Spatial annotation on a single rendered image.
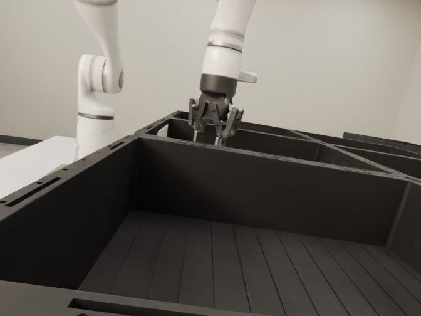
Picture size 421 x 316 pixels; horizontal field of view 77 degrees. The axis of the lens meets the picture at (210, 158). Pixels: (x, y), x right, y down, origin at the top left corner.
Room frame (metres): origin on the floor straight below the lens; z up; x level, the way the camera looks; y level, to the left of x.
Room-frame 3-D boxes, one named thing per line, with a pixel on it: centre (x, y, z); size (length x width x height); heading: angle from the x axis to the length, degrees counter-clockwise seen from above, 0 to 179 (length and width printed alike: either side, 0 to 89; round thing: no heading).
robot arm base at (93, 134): (0.73, 0.33, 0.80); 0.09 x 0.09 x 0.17; 12
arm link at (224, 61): (0.58, 0.00, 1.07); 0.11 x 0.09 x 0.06; 139
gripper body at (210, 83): (0.56, 0.01, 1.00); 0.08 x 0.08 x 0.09
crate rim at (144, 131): (0.51, -0.08, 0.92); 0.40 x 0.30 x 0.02; 93
